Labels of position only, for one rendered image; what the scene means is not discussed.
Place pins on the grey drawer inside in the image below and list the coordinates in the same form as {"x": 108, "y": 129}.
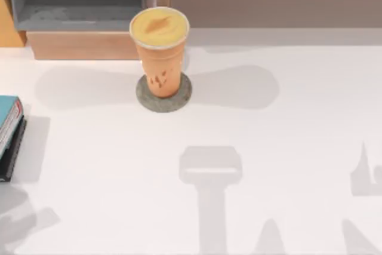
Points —
{"x": 77, "y": 1}

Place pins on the wooden cupboard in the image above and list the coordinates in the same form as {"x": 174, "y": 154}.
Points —
{"x": 9, "y": 16}

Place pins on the orange drink cup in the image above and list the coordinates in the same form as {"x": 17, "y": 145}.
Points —
{"x": 159, "y": 58}

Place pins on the black book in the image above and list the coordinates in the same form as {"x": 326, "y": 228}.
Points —
{"x": 13, "y": 153}

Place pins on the pale wooden drawer front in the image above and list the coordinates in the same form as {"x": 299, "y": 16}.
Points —
{"x": 83, "y": 45}

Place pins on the round grey coaster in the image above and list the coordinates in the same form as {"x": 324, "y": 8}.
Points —
{"x": 146, "y": 99}

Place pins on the teal book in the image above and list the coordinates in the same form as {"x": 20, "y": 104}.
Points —
{"x": 7, "y": 117}

